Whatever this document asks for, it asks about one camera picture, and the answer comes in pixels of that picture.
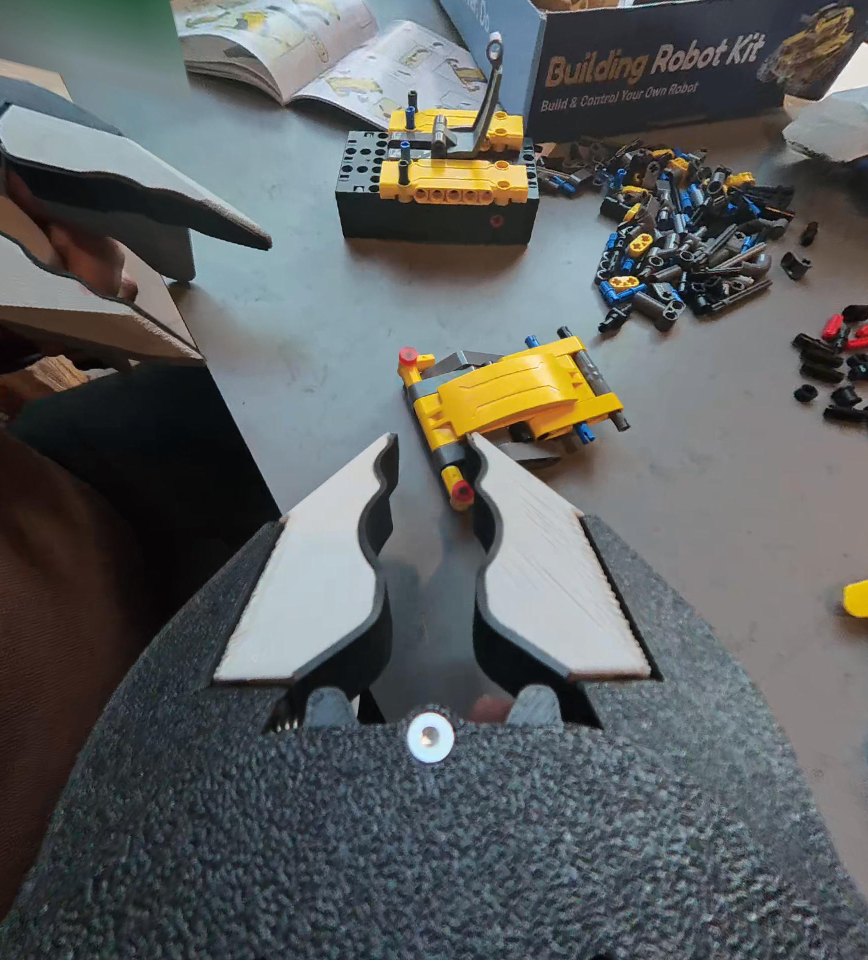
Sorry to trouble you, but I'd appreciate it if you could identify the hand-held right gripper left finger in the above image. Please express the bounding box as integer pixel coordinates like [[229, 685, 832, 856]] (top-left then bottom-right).
[[214, 435, 401, 714]]

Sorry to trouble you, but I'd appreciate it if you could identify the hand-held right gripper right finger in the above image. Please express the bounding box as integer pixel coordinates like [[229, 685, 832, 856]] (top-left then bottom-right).
[[469, 435, 657, 717]]

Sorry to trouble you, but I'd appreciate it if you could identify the grey desk with wooden edge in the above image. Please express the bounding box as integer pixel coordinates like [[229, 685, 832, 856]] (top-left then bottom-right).
[[0, 0, 868, 960]]

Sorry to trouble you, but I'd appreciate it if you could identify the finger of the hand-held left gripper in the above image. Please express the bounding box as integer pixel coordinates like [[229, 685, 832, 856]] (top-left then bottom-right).
[[0, 102, 273, 252], [0, 210, 206, 366]]

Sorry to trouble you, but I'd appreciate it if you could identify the black and yellow brick block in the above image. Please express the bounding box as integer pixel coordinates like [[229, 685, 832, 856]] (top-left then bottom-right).
[[334, 33, 543, 246]]

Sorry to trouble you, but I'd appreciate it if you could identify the green board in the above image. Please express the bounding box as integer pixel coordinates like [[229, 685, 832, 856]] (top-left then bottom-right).
[[0, 0, 180, 61]]

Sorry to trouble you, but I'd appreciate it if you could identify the pile of blue grey connectors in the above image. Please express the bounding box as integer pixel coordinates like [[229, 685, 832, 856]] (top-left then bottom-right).
[[539, 138, 798, 334]]

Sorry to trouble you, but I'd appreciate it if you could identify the blue cardboard kit box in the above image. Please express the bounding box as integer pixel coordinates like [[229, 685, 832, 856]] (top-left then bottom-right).
[[442, 0, 868, 144]]

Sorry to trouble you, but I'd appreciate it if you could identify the clear plastic bag of parts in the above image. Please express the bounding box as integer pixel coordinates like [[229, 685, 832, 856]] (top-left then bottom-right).
[[784, 83, 868, 211]]

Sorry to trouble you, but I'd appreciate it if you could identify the yellow and grey brick assembly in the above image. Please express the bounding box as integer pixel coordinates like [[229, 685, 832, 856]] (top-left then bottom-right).
[[397, 327, 630, 511]]

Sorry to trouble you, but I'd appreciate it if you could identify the pile of black red pins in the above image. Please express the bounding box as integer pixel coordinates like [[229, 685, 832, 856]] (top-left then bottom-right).
[[791, 305, 868, 444]]

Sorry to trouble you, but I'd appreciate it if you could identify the instruction booklet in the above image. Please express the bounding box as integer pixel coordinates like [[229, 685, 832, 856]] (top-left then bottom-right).
[[172, 0, 488, 129]]

